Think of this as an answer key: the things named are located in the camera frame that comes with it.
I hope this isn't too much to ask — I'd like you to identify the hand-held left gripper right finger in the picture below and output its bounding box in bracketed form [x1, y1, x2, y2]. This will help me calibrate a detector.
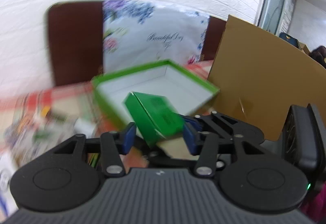
[183, 123, 277, 177]

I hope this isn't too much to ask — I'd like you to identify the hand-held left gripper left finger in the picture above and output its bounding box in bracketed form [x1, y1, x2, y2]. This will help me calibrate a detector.
[52, 122, 137, 177]

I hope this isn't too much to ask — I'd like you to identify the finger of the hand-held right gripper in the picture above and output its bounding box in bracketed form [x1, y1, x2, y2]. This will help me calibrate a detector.
[184, 111, 265, 143]
[141, 146, 198, 168]

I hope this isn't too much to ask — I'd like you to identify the small green carton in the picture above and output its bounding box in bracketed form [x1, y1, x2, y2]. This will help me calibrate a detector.
[124, 91, 185, 148]

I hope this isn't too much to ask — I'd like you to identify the large green box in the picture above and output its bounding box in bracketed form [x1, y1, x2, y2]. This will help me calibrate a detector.
[91, 59, 220, 136]

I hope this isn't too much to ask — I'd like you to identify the brown cardboard sheet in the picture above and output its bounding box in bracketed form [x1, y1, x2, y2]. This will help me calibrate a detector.
[207, 14, 326, 142]

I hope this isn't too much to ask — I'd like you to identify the person's pink clothing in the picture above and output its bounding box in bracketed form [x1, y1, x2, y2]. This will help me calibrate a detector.
[300, 183, 326, 223]

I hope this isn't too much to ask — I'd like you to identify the plaid blanket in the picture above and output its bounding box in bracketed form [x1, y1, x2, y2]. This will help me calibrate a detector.
[0, 60, 222, 215]

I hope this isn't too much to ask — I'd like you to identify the dark blue bag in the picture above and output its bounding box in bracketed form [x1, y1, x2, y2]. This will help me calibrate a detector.
[279, 32, 299, 49]

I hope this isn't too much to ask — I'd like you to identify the floral white pillow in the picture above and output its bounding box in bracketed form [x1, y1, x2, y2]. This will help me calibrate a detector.
[102, 0, 210, 73]

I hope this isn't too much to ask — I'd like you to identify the dark brown headboard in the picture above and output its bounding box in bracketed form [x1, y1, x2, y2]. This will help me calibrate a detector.
[46, 1, 227, 87]

